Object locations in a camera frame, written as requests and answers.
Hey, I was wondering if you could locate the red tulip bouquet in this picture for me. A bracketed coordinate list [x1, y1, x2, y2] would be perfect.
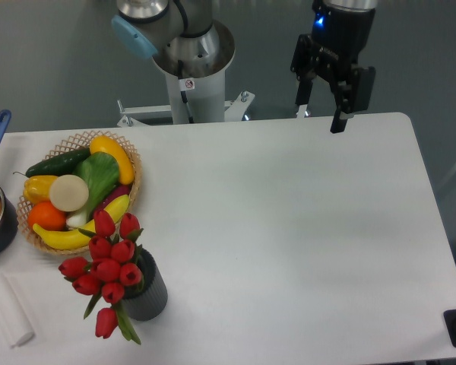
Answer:
[59, 210, 145, 344]

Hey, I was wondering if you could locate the yellow squash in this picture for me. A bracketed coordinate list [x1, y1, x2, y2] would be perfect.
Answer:
[90, 135, 135, 185]

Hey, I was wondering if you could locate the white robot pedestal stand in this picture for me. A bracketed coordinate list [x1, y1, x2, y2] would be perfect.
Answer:
[117, 70, 255, 127]

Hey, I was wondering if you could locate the yellow bell pepper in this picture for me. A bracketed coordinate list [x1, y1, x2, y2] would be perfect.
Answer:
[23, 175, 58, 205]

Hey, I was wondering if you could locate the green lettuce leaf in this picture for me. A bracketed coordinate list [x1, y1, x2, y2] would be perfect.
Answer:
[66, 152, 119, 230]

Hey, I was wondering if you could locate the green cucumber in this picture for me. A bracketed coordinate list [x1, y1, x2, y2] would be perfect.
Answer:
[14, 148, 90, 178]

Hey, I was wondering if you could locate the dark grey ribbed vase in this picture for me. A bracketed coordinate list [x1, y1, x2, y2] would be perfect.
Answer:
[122, 249, 168, 322]

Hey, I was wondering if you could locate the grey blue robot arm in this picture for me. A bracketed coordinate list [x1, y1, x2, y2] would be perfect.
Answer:
[111, 1, 377, 133]

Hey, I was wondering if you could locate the white rolled cloth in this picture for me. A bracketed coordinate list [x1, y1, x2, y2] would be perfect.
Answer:
[0, 274, 35, 348]

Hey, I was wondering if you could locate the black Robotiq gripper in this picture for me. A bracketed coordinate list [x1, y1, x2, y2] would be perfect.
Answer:
[290, 1, 376, 133]

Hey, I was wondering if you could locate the cream round onion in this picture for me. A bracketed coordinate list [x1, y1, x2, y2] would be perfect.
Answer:
[49, 175, 89, 212]

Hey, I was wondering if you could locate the orange fruit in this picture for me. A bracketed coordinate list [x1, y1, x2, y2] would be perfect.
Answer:
[27, 202, 66, 231]

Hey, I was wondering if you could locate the purple eggplant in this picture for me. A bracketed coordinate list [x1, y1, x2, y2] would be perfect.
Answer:
[93, 185, 131, 212]

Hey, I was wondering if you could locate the yellow banana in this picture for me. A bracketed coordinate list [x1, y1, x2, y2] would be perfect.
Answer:
[32, 195, 130, 251]

